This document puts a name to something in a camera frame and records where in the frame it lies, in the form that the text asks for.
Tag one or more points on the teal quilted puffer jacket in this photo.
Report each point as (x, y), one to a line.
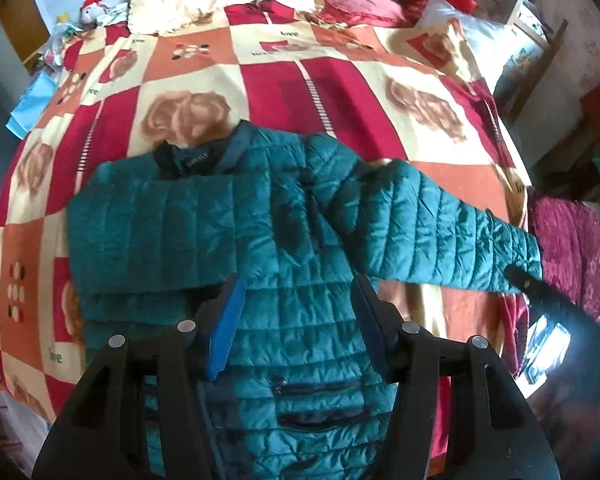
(290, 240)

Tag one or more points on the red cream patchwork rose blanket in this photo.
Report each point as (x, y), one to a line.
(280, 85)

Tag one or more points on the brown wooden door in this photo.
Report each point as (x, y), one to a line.
(22, 15)

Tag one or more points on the light blue cloth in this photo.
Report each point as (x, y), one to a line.
(30, 105)

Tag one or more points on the red white stuffed toy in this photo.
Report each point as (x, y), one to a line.
(92, 10)

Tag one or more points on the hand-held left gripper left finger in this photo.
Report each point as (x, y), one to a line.
(225, 330)

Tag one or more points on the bedside clutter pile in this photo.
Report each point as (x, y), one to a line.
(55, 42)

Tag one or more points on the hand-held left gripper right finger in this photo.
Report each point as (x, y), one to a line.
(372, 332)

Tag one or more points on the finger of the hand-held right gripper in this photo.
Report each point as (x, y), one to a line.
(530, 287)

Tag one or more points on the wooden chair frame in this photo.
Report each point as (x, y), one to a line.
(540, 65)

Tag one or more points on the magenta patterned cloth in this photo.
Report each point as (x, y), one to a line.
(570, 240)

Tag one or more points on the white pillow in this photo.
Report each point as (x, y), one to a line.
(480, 35)

